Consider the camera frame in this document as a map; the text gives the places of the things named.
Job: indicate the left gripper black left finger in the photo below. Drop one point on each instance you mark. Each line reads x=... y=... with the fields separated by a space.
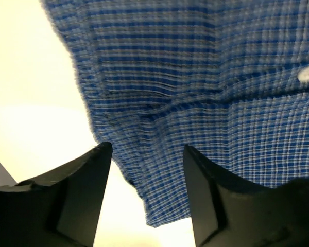
x=58 y=208

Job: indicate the blue plaid long sleeve shirt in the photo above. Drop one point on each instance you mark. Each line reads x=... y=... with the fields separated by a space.
x=230 y=78

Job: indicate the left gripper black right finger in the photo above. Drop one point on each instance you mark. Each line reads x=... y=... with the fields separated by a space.
x=227 y=210

